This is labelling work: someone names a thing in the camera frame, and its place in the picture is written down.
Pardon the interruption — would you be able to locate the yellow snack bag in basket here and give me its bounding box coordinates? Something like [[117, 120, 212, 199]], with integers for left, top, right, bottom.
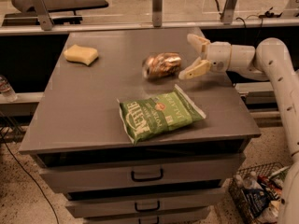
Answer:
[[256, 201, 280, 224]]

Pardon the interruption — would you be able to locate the bottom grey drawer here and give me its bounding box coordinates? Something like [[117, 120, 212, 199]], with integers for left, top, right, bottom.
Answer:
[[83, 206, 210, 224]]

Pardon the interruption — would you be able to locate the left metal bracket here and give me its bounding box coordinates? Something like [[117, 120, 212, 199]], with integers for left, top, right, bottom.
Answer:
[[31, 0, 53, 31]]

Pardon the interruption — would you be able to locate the top grey drawer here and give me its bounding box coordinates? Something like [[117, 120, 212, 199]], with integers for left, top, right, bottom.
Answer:
[[40, 153, 245, 193]]

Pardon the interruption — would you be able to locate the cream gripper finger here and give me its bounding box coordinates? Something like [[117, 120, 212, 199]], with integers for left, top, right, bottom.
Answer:
[[187, 34, 210, 54], [178, 58, 211, 80]]

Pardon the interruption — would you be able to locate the black floor cable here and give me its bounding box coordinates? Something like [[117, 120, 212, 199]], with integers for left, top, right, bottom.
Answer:
[[0, 131, 60, 224]]

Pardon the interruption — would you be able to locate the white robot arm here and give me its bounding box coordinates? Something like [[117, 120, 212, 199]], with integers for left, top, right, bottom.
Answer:
[[178, 34, 299, 224]]

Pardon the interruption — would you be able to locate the water bottle in basket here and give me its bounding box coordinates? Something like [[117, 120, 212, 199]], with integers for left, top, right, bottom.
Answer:
[[243, 171, 262, 189]]

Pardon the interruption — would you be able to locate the right metal bracket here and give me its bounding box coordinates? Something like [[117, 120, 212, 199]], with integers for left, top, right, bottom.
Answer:
[[221, 0, 237, 24]]

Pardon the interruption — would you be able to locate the blue snack bag in basket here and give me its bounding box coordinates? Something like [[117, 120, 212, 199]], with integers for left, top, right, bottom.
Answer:
[[243, 189, 270, 217]]

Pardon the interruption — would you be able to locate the wire basket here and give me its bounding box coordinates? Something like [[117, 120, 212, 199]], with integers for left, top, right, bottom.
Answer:
[[229, 162, 282, 224]]

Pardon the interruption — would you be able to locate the clear water bottle left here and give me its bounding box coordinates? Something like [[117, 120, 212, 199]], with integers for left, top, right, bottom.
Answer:
[[0, 75, 17, 102]]

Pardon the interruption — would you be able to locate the green Kettle chips bag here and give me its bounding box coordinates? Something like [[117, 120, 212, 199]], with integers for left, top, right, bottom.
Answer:
[[119, 85, 206, 145]]

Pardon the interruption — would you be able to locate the metal bracket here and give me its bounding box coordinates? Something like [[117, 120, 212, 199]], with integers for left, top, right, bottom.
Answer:
[[221, 0, 237, 24], [31, 0, 53, 31], [152, 0, 163, 27]]

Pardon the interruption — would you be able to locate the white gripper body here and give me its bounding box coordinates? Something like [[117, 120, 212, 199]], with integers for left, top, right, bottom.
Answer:
[[206, 42, 232, 72]]

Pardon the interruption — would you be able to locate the grey drawer cabinet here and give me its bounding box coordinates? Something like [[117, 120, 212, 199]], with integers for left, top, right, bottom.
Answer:
[[18, 27, 262, 224]]

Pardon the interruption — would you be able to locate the middle metal bracket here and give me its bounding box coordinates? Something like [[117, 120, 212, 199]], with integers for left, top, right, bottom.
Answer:
[[152, 0, 163, 27]]

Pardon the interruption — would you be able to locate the grey drawer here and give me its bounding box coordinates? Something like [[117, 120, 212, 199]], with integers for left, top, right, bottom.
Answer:
[[40, 153, 245, 193], [66, 188, 225, 219], [83, 206, 210, 224]]

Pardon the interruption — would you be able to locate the middle grey drawer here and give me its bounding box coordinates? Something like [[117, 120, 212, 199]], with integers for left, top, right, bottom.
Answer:
[[66, 188, 225, 219]]

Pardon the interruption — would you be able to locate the yellow sponge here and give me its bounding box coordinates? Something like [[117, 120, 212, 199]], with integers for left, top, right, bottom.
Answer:
[[64, 45, 99, 66]]

